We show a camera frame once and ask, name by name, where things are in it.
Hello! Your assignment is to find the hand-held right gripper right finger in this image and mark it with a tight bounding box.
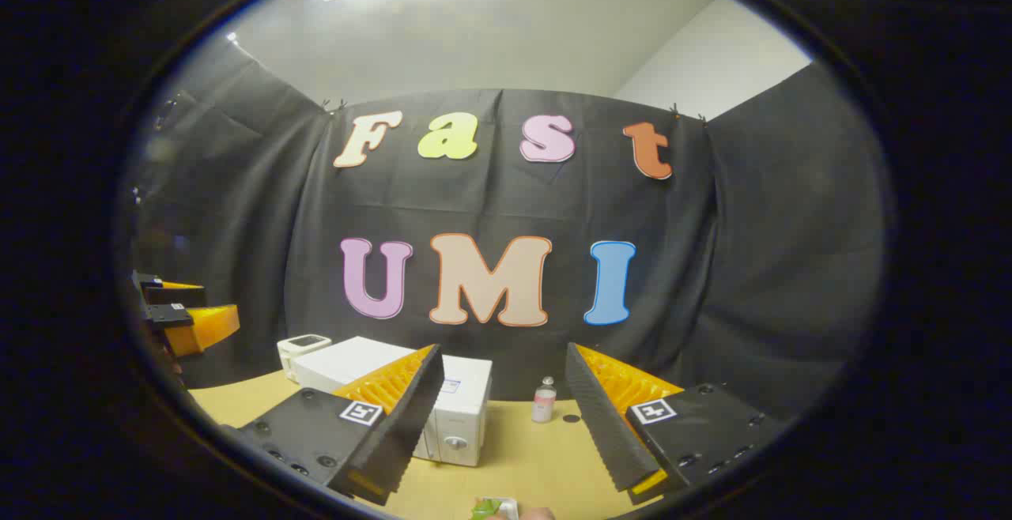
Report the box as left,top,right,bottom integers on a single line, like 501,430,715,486
565,341,791,505

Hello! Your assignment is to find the small white electronic device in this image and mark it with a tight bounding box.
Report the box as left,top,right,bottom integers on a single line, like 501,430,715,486
277,334,333,382

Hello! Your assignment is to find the small pink label bottle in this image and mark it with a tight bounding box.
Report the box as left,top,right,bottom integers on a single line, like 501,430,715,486
531,376,557,424

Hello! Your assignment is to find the white rectangular plate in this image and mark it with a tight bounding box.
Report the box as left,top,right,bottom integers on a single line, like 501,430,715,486
474,496,519,520

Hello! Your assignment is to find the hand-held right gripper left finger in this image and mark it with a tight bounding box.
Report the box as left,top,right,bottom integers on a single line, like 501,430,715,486
221,344,445,507

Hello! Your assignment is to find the white microwave oven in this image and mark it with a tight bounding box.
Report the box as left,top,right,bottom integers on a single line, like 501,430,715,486
294,337,493,467

